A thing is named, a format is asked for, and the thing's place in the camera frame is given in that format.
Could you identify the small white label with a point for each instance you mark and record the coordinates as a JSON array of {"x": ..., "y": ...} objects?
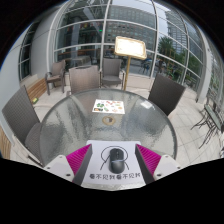
[{"x": 146, "y": 104}]

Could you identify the grey wicker armchair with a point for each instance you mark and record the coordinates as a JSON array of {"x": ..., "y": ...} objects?
[
  {"x": 166, "y": 93},
  {"x": 83, "y": 80},
  {"x": 57, "y": 70},
  {"x": 20, "y": 111},
  {"x": 111, "y": 68}
]

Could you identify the gold framed menu stand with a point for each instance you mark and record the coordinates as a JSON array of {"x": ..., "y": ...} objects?
[{"x": 130, "y": 47}]

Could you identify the green metal chair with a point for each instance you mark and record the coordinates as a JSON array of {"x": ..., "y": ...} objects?
[{"x": 211, "y": 115}]

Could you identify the brown round table hub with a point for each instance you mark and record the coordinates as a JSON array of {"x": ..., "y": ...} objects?
[{"x": 108, "y": 120}]

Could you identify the black computer mouse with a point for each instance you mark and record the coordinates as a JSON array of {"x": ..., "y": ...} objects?
[{"x": 117, "y": 161}]

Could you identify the white printed mouse pad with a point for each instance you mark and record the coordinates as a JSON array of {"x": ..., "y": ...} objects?
[{"x": 100, "y": 160}]

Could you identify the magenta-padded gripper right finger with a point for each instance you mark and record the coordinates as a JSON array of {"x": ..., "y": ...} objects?
[{"x": 166, "y": 165}]

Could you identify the colourful printed leaflet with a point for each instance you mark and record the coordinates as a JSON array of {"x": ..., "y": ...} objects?
[{"x": 108, "y": 106}]

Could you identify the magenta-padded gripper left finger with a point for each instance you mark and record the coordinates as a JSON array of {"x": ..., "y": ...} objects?
[{"x": 60, "y": 166}]

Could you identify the wooden slatted bench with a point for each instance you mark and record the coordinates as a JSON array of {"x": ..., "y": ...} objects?
[
  {"x": 4, "y": 143},
  {"x": 36, "y": 89}
]

